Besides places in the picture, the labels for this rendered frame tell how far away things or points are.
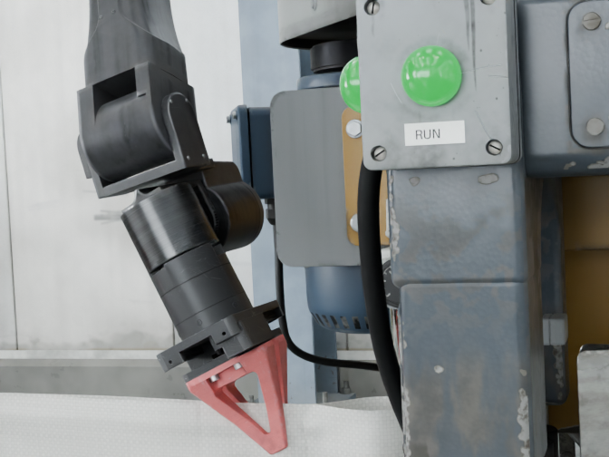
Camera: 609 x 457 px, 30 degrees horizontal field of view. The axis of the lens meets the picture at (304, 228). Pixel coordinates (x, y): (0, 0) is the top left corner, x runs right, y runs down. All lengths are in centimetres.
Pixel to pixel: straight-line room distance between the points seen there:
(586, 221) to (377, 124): 31
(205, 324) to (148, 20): 23
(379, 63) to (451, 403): 19
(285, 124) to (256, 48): 463
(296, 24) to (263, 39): 460
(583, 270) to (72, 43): 583
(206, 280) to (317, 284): 30
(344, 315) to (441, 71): 55
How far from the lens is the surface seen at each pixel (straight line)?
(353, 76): 59
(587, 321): 91
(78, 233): 660
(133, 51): 84
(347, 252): 103
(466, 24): 57
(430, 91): 56
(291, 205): 105
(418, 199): 62
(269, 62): 565
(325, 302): 109
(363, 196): 64
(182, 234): 81
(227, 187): 89
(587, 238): 85
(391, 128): 57
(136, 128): 81
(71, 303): 666
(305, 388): 570
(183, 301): 81
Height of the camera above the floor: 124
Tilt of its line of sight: 3 degrees down
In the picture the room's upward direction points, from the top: 3 degrees counter-clockwise
